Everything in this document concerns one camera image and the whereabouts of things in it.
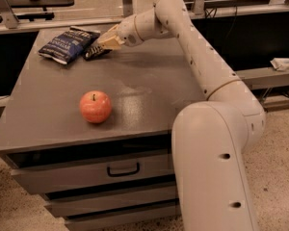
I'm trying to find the grey metal railing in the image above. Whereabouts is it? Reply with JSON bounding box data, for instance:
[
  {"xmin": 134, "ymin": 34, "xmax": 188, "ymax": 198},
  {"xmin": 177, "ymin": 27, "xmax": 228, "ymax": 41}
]
[{"xmin": 0, "ymin": 0, "xmax": 289, "ymax": 35}]

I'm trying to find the black hanging cable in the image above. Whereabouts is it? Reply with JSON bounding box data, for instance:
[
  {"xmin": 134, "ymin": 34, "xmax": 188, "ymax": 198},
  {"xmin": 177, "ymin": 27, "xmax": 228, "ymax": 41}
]
[{"xmin": 223, "ymin": 6, "xmax": 239, "ymax": 43}]

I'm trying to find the black drawer handle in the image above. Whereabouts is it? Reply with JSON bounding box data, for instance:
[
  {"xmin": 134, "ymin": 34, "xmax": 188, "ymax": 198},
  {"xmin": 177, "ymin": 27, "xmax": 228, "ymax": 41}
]
[{"xmin": 107, "ymin": 163, "xmax": 141, "ymax": 178}]

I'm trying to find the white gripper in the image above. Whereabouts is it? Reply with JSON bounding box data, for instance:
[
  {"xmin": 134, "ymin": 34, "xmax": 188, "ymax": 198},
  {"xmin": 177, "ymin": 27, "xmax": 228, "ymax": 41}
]
[{"xmin": 97, "ymin": 14, "xmax": 142, "ymax": 50}]

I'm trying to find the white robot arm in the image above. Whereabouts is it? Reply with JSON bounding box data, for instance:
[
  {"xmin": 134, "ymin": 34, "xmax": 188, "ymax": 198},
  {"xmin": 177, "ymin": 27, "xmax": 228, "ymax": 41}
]
[{"xmin": 97, "ymin": 0, "xmax": 266, "ymax": 231}]

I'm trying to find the blue chip bag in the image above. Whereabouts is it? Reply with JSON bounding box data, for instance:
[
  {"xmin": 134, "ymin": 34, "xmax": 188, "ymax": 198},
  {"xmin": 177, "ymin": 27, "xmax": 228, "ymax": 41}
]
[{"xmin": 38, "ymin": 26, "xmax": 100, "ymax": 65}]

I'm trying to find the grey drawer cabinet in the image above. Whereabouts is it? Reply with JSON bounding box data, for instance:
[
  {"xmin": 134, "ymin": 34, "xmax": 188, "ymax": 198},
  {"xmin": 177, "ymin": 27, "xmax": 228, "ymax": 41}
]
[{"xmin": 0, "ymin": 29, "xmax": 203, "ymax": 231}]

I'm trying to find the red apple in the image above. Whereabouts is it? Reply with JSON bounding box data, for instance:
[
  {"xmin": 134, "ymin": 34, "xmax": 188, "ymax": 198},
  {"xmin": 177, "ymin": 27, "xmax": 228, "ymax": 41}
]
[{"xmin": 79, "ymin": 90, "xmax": 112, "ymax": 124}]

